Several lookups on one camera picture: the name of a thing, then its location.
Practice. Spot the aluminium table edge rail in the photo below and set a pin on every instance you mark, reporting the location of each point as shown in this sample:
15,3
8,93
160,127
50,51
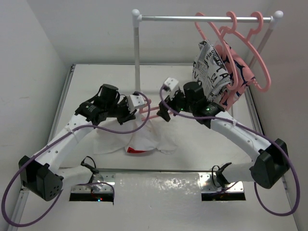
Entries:
23,192

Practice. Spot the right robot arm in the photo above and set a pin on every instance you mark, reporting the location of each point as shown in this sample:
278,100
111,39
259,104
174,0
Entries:
268,158

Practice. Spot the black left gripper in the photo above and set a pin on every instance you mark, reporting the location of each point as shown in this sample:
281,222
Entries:
127,115

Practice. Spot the metal base plate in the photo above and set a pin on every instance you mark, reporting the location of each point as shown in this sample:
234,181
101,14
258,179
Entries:
105,182

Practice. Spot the newspaper print shirt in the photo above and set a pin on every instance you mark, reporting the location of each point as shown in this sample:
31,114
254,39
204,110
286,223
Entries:
209,71

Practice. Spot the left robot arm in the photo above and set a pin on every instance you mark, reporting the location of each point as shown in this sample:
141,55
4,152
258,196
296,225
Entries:
42,174

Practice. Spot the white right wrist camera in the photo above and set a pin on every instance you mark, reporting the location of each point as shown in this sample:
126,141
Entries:
171,84

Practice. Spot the white clothes rack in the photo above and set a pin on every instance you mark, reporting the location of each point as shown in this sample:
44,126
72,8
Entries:
221,25

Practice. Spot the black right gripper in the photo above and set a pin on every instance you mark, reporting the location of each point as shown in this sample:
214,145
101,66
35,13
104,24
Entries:
172,101

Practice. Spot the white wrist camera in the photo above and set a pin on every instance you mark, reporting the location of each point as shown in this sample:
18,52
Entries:
135,102
171,84

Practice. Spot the white t shirt red print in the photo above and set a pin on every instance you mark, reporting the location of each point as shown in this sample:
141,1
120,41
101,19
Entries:
155,135

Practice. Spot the empty pink hanger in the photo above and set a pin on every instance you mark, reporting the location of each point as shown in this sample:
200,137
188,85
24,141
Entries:
256,52

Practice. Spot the pink patterned shirt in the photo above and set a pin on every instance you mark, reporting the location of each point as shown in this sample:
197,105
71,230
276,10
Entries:
240,72

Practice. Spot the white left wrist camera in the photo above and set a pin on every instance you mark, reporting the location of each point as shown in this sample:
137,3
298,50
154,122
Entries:
135,102

